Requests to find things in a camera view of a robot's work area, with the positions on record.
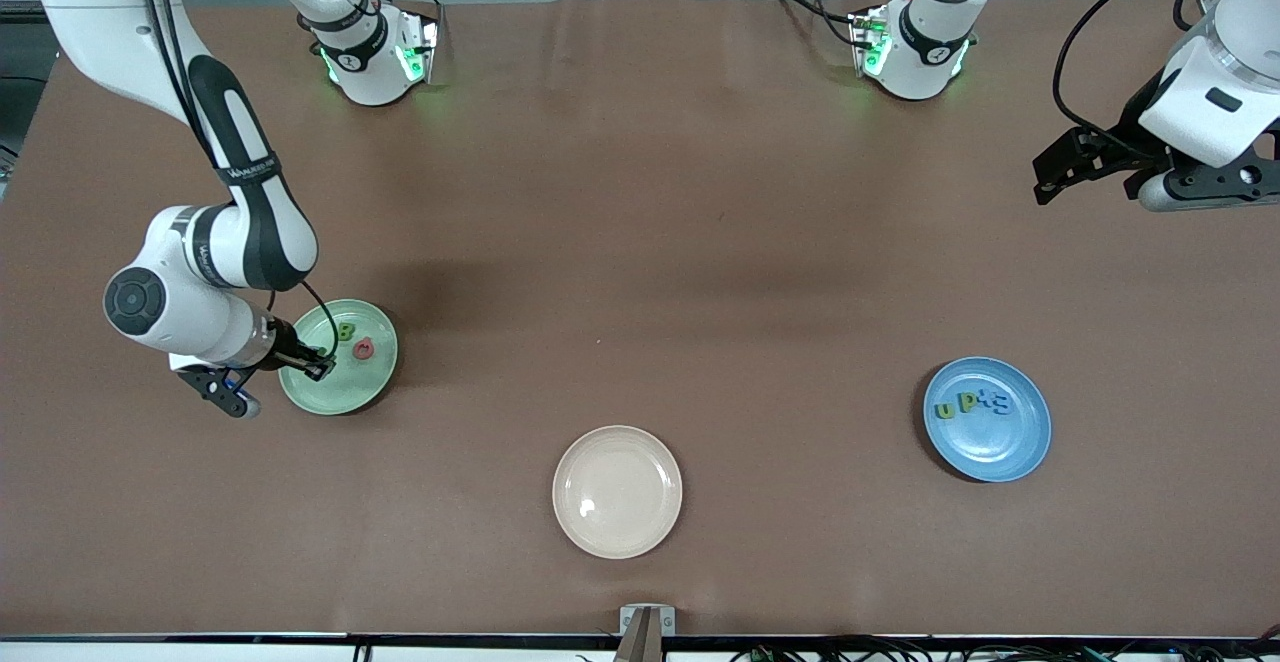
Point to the green lowercase letter u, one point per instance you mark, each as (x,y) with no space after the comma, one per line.
(944,409)

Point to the beige plate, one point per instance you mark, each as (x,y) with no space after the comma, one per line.
(617,492)

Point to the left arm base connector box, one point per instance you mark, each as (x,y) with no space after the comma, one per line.
(868,42)

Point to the blue plate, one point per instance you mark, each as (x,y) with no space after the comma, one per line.
(990,447)

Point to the green plate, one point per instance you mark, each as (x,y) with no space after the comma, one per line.
(350,392)

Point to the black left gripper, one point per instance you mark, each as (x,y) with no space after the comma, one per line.
(1130,138)

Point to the green lowercase letter p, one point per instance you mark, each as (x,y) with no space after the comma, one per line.
(966,402)

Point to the tan camera pole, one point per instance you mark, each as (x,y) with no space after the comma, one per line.
(642,647)

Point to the silver mounting bracket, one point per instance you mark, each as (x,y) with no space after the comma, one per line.
(628,620)

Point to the brown tablecloth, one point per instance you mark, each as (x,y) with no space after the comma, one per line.
(640,142)

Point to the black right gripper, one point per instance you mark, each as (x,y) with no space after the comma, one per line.
(285,353)

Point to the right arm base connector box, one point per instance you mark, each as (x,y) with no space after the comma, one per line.
(415,47)

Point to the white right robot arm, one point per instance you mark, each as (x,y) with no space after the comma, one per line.
(90,12)

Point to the blue lowercase letter m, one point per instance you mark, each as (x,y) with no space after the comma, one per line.
(1002,404)

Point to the red capital foam letter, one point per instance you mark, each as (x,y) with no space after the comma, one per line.
(363,348)

